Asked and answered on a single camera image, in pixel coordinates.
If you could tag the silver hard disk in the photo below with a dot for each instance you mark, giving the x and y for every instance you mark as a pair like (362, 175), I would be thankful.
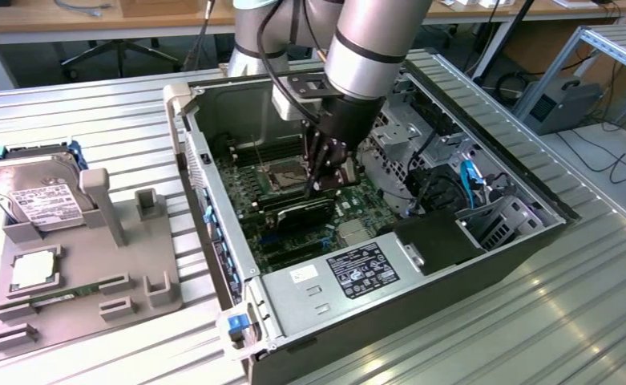
(23, 180)

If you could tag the aluminium frame table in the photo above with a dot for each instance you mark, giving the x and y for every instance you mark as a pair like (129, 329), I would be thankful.
(620, 38)

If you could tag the silver power supply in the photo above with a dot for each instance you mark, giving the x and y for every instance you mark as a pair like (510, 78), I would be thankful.
(313, 297)

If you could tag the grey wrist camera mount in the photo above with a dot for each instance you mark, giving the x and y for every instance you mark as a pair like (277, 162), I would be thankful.
(302, 100)

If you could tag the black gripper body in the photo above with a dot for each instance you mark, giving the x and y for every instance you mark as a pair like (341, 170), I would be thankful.
(348, 120)

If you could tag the blue case latch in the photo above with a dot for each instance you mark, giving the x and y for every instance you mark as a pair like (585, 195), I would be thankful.
(235, 325)

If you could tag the RAM slot white clips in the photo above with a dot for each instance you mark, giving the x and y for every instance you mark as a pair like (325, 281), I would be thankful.
(267, 141)
(271, 152)
(278, 198)

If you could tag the blue expansion slot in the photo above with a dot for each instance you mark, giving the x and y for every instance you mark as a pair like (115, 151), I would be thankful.
(267, 240)

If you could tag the open black PC case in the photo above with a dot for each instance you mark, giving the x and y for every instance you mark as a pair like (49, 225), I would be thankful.
(478, 288)

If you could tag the black pole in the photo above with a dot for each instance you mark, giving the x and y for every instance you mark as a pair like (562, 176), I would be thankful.
(522, 12)

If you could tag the wooden desk white frame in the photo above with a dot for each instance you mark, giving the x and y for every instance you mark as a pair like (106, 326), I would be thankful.
(23, 20)
(558, 12)

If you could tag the green motherboard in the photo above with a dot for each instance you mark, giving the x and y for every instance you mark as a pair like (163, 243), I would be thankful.
(364, 204)

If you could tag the small white box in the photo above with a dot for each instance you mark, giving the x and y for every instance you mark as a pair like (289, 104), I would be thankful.
(497, 3)

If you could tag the square CPU chip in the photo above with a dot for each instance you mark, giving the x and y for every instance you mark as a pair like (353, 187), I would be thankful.
(34, 270)

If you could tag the black plastic shroud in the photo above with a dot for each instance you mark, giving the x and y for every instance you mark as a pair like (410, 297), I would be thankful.
(436, 240)

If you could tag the CPU socket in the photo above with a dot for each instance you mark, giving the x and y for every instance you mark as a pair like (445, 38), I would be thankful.
(286, 174)

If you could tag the grey computer tower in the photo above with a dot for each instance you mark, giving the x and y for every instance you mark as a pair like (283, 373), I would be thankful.
(564, 104)

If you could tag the short black expansion slot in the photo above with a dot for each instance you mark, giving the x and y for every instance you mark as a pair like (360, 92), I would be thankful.
(273, 247)

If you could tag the grey parts rack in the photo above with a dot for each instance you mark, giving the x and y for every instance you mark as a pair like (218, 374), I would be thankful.
(87, 280)

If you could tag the RAM slot black clips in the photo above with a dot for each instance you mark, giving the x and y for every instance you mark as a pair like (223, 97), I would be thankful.
(270, 147)
(275, 193)
(251, 160)
(281, 203)

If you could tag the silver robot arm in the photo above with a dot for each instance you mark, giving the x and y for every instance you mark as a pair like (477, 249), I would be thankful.
(377, 40)

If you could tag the silver metal drive cage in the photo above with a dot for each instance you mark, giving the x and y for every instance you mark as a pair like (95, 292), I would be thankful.
(398, 136)

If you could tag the brown box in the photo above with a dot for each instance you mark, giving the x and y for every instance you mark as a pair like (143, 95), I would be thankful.
(153, 7)

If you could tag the black office chair base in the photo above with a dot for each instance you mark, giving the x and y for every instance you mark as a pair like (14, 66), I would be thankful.
(121, 52)
(444, 30)

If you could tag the graphics card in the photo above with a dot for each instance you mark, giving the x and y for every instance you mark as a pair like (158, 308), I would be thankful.
(307, 214)

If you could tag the silver chipset heatsink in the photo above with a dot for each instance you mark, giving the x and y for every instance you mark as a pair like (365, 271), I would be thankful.
(353, 233)

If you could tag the thin locking lever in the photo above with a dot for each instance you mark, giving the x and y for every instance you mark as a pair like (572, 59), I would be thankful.
(259, 156)

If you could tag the perforated metal disk bay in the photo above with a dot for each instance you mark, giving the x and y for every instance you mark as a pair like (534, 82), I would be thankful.
(500, 228)

